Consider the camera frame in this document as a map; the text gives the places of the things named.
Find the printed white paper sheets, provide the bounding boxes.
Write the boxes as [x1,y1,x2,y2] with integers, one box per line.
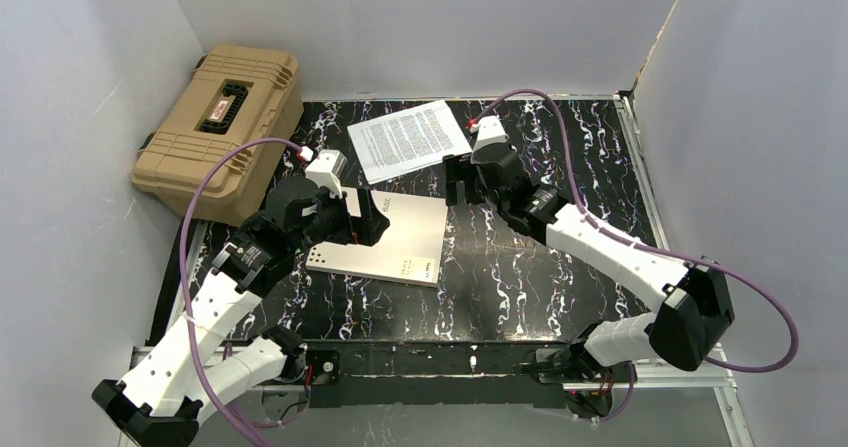
[347,100,472,185]

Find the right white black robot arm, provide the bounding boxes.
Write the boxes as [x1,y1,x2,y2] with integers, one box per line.
[442,143,735,375]

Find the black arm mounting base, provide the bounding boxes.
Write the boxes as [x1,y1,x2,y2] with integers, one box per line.
[241,339,641,411]

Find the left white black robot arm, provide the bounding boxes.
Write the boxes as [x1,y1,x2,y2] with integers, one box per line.
[92,177,390,446]

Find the tan plastic tool case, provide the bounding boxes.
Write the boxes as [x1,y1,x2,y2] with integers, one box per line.
[130,43,304,226]

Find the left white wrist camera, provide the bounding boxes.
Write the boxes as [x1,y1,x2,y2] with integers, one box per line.
[305,149,347,198]

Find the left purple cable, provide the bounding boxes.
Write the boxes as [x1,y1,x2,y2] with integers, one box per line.
[178,137,313,447]

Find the purple cable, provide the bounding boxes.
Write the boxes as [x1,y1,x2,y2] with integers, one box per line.
[178,137,313,447]
[471,88,800,374]

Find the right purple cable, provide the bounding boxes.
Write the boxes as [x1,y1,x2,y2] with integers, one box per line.
[471,88,800,374]

